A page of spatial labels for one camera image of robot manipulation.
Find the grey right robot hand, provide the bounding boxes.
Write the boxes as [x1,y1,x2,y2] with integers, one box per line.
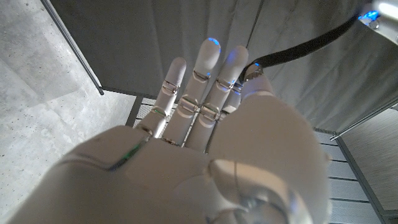
[6,37,332,224]

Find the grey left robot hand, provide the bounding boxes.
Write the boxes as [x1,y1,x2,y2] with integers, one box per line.
[356,0,398,46]

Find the black velcro strap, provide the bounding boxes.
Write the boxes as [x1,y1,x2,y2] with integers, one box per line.
[241,14,361,78]

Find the black backdrop curtain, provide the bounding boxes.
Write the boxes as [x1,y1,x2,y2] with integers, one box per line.
[49,0,398,135]

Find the black backdrop frame pole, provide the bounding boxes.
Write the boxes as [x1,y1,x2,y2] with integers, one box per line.
[40,0,105,96]

